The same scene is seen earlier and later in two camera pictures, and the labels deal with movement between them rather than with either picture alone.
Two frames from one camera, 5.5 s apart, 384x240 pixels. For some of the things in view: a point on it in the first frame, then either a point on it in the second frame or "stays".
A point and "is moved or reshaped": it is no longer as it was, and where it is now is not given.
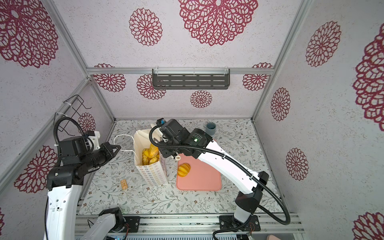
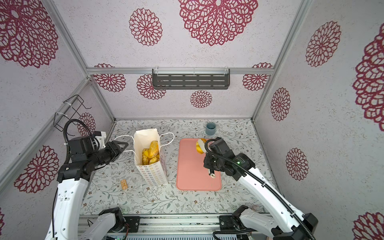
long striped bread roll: x=145 y=161 stays
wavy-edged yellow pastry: x=153 y=160 stays
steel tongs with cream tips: x=165 y=139 → x=211 y=173
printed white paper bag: x=155 y=174 stays
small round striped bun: x=183 y=169 is moved or reshaped
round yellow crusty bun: x=154 y=151 stays
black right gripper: x=166 y=152 → x=207 y=162
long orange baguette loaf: x=145 y=154 stays
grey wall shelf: x=191 y=79 stays
